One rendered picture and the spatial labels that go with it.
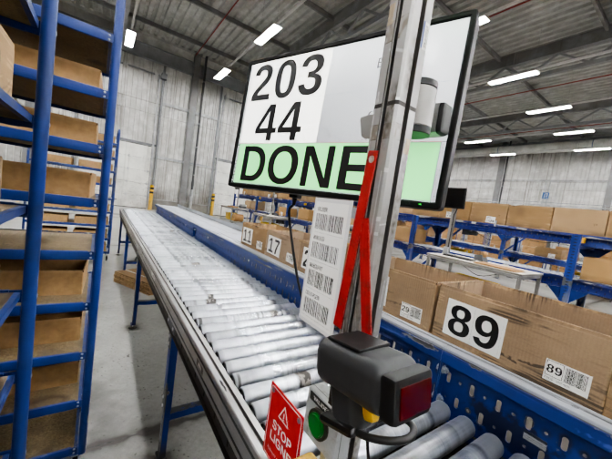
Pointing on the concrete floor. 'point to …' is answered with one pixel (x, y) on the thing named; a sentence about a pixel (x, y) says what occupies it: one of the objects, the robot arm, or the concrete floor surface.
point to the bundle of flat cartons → (132, 280)
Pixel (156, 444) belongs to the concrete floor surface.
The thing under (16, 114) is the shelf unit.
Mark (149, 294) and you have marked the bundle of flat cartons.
